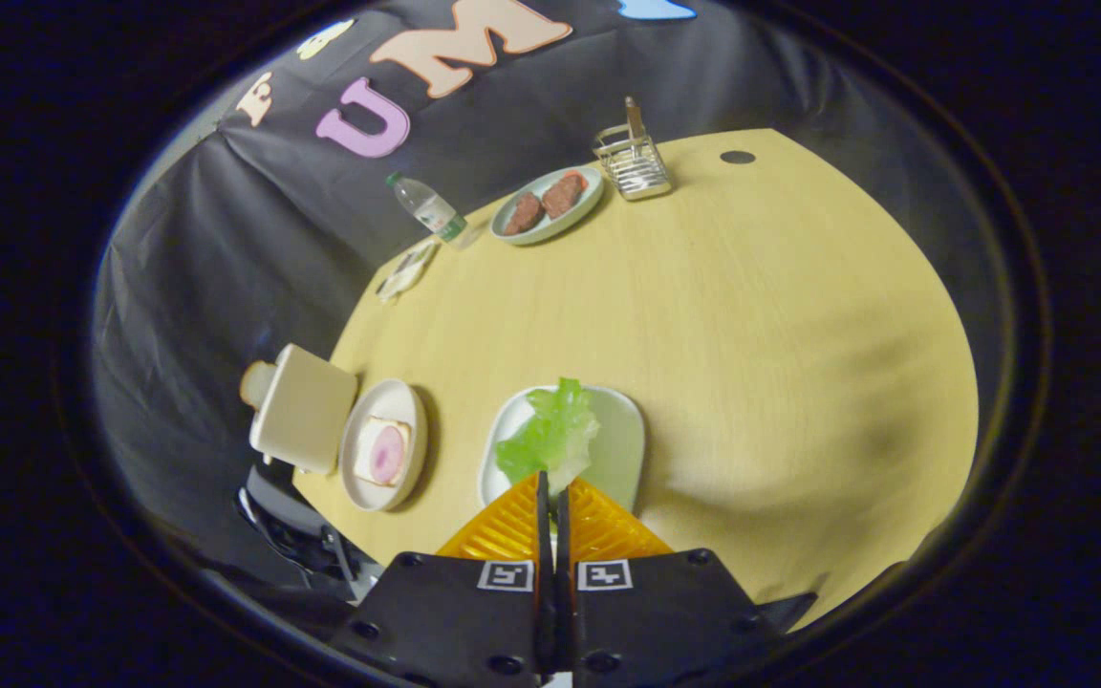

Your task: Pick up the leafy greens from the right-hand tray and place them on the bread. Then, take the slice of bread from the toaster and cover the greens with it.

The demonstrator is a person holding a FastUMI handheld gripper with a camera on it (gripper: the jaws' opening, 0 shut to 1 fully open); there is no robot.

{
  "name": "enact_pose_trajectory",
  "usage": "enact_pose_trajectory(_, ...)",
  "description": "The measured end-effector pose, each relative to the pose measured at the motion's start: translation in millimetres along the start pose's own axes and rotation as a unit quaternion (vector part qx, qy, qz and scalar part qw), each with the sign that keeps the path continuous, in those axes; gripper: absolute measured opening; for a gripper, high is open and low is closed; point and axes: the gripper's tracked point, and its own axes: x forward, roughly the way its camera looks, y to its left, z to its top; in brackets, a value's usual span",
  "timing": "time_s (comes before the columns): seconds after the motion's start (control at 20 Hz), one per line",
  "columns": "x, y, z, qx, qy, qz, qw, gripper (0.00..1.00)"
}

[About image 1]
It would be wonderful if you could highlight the white folded packet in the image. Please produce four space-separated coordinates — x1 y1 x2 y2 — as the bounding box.
377 239 441 305

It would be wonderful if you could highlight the white round plate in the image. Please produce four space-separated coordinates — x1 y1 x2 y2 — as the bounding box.
339 378 429 512

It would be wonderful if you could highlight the green lettuce leaf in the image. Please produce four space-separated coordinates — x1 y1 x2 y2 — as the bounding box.
495 376 601 494

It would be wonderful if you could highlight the black backdrop cloth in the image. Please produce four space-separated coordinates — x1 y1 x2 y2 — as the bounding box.
92 0 1010 613

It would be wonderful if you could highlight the toast slice in toaster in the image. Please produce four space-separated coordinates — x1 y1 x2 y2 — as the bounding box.
239 360 279 410

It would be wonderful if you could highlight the metal wire rack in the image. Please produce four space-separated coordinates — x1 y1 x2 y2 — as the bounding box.
593 96 674 202

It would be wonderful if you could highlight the pink ham slice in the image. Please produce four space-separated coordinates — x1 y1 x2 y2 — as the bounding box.
371 425 406 484

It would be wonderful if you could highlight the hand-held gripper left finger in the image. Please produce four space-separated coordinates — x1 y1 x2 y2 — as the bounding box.
329 470 551 687

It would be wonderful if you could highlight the cream toaster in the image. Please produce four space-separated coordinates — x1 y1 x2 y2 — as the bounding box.
248 343 359 476

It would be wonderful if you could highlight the brown meat patty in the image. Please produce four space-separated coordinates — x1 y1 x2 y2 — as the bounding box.
503 193 545 236
541 171 590 220

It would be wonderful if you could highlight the clear plastic water bottle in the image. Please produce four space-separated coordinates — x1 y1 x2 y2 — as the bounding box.
386 172 481 251

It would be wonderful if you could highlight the white square plate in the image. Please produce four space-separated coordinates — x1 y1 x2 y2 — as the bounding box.
478 385 647 519

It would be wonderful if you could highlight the white bread slice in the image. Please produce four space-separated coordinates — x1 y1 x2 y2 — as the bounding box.
353 417 413 488

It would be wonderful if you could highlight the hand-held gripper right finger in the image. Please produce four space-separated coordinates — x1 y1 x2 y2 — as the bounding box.
555 477 783 688

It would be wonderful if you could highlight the pale green oval plate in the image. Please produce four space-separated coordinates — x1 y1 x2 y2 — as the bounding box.
490 165 605 247

